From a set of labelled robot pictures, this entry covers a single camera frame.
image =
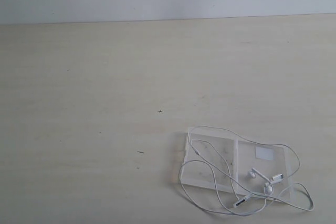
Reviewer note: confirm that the clear plastic open case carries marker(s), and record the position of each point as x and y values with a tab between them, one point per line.
220	159

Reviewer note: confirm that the white wired earphones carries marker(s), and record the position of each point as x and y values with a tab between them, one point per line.
301	198

